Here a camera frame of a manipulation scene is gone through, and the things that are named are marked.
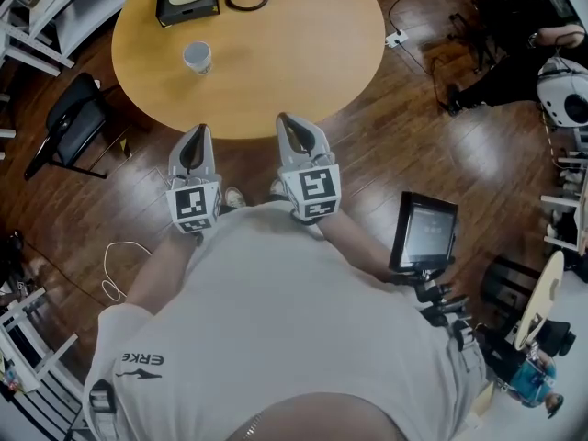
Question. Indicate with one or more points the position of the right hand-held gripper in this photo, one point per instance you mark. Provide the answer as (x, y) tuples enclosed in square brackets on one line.
[(312, 191)]

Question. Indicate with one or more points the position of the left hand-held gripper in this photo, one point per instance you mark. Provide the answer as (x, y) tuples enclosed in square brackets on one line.
[(193, 207)]

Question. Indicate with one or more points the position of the person's right forearm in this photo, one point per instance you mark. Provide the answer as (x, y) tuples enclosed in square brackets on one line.
[(353, 246)]

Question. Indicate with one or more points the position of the person's left forearm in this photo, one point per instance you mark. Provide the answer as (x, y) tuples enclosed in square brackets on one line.
[(161, 264)]

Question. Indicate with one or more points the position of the person's right sneaker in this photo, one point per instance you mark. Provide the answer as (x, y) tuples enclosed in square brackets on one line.
[(276, 188)]

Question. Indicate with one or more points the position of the yellow black striped tape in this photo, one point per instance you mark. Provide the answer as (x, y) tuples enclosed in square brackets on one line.
[(124, 147)]

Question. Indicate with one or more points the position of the black folding chair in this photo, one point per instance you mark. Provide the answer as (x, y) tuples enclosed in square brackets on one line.
[(73, 122)]

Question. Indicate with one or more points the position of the white power strip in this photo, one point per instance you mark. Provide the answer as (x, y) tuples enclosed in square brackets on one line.
[(396, 39)]

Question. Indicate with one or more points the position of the black monitor screen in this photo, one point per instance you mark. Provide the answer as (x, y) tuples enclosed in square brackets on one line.
[(427, 232)]

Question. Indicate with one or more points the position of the person's white t-shirt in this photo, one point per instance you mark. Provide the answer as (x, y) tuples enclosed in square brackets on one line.
[(275, 320)]

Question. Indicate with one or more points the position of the white shelving unit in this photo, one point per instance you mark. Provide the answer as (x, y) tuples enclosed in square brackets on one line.
[(69, 12)]

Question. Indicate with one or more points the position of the white metal rack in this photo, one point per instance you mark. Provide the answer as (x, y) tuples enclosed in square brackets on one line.
[(27, 338)]

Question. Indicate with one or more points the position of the white rack with items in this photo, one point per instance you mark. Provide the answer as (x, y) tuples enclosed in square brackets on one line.
[(567, 200)]

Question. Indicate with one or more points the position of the person's neck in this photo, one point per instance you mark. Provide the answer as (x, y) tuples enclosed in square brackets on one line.
[(312, 421)]

